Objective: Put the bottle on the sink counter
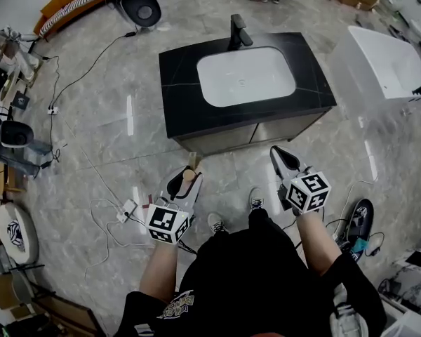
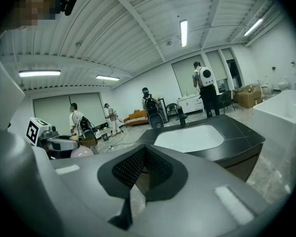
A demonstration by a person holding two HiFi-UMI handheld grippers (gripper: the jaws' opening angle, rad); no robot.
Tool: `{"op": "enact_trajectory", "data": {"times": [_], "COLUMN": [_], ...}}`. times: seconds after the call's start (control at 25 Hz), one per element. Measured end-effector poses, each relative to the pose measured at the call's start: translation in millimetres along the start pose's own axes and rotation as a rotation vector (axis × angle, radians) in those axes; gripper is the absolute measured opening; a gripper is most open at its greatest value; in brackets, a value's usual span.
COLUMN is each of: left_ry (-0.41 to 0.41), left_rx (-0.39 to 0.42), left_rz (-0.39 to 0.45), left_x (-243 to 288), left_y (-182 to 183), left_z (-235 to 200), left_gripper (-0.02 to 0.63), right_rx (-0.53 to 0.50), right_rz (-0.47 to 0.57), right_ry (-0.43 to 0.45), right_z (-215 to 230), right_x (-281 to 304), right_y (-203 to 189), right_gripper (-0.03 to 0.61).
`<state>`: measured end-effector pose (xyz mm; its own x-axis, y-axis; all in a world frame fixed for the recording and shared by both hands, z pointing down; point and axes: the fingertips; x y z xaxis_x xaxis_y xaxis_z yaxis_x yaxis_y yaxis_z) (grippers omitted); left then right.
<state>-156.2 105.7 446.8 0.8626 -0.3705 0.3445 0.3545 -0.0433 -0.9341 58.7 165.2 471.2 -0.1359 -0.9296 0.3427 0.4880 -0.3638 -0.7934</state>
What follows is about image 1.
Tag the marble patterned box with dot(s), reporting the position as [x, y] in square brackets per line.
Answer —
[414, 279]

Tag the person's right forearm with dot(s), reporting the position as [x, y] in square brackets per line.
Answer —
[317, 244]

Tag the black vanity countertop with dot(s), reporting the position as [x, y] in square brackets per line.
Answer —
[179, 83]

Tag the small white socket block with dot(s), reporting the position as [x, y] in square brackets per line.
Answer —
[53, 110]

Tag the white power strip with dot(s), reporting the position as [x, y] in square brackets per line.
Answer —
[126, 211]

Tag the black trousers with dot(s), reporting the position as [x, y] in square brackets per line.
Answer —
[258, 219]

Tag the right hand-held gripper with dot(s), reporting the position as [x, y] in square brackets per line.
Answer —
[308, 191]

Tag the round white printed cushion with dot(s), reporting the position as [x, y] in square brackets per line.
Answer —
[15, 234]

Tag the white and black pod backpack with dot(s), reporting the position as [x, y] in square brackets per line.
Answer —
[15, 135]

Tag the person's white shoe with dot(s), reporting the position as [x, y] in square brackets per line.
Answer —
[215, 223]
[256, 198]

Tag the black pod case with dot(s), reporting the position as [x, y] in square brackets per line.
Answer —
[361, 216]

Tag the wooden frame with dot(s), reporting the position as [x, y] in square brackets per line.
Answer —
[70, 314]

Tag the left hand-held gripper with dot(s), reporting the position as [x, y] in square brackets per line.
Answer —
[168, 223]

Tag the person's left forearm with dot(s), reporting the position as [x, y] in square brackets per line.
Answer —
[159, 269]

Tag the striped blanket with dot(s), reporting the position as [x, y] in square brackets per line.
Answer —
[66, 11]

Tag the person's right white shoe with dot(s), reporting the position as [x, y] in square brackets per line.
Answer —
[256, 198]

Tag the grey vanity cabinet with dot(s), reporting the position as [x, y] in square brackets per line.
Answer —
[231, 135]

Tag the white sink basin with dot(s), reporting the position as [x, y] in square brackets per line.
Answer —
[245, 76]

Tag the white bathtub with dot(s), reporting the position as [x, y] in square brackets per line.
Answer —
[375, 61]

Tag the black faucet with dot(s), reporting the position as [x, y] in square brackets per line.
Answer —
[236, 30]

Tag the person's left white shoe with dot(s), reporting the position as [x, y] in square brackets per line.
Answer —
[215, 223]

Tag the black printed shirt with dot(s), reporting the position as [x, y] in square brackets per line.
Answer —
[252, 279]

